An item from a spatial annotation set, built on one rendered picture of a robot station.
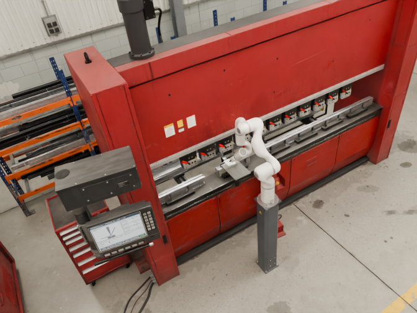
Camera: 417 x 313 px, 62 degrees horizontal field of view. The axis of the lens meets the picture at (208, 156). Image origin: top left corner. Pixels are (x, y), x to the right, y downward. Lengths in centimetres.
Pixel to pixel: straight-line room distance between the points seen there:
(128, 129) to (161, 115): 41
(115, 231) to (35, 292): 206
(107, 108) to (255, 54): 139
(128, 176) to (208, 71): 115
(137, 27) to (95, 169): 104
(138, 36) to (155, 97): 46
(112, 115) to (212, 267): 216
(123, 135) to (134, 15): 83
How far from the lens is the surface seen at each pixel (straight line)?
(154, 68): 269
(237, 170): 349
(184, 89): 289
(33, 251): 486
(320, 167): 450
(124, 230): 256
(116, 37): 724
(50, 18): 681
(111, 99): 245
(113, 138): 258
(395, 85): 462
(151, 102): 280
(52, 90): 470
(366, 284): 402
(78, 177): 231
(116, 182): 229
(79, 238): 356
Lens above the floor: 333
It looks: 39 degrees down
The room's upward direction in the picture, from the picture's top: 8 degrees counter-clockwise
